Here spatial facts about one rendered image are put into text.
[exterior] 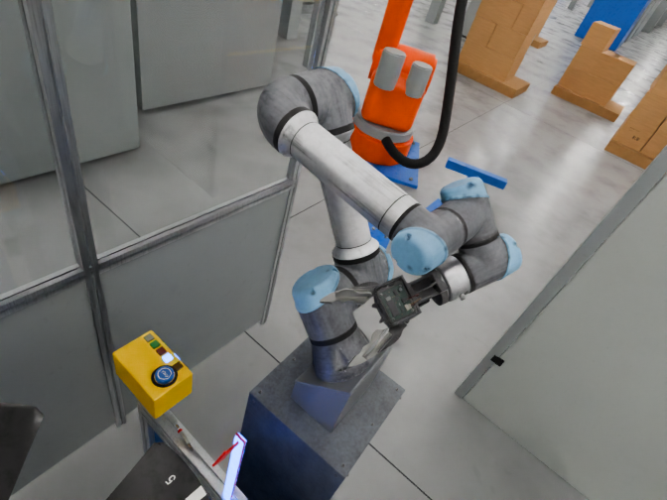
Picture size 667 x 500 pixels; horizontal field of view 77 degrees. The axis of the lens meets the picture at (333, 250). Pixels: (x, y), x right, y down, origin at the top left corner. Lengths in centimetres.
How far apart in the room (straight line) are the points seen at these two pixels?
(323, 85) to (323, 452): 80
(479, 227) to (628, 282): 126
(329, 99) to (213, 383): 169
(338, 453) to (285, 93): 80
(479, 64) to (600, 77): 221
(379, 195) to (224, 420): 167
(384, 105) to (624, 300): 267
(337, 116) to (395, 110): 311
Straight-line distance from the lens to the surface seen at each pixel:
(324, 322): 92
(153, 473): 84
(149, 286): 157
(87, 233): 129
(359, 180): 69
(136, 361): 107
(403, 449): 232
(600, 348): 213
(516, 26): 795
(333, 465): 107
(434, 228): 65
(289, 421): 109
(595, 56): 913
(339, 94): 89
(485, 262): 77
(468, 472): 243
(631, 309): 200
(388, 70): 382
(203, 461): 120
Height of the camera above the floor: 197
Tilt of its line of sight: 41 degrees down
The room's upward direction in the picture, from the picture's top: 19 degrees clockwise
